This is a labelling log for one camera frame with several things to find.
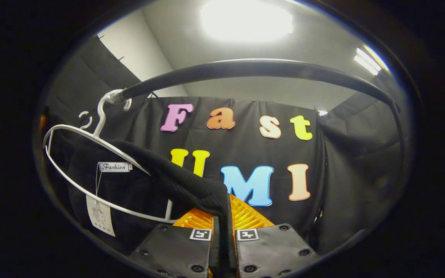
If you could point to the black backdrop cloth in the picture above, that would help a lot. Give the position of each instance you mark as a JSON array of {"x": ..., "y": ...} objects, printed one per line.
[{"x": 346, "y": 173}]

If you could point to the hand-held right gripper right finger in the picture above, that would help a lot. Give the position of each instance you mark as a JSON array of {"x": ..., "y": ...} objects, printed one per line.
[{"x": 272, "y": 247}]

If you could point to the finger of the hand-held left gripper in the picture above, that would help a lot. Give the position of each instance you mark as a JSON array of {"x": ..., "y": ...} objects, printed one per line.
[{"x": 43, "y": 122}]

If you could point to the black metal clothes rack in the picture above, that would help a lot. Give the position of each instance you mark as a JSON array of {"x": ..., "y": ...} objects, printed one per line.
[{"x": 253, "y": 69}]

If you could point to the white clothes hanger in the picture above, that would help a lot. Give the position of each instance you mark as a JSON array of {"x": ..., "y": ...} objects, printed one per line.
[
  {"x": 90, "y": 120},
  {"x": 101, "y": 116}
]

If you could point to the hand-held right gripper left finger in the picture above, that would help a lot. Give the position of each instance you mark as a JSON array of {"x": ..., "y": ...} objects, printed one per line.
[{"x": 176, "y": 247}]

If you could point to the black knit jacket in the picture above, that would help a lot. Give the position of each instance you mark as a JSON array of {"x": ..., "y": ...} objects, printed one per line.
[{"x": 137, "y": 193}]

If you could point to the large ceiling light panel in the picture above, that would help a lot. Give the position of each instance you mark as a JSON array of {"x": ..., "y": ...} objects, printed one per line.
[{"x": 245, "y": 19}]

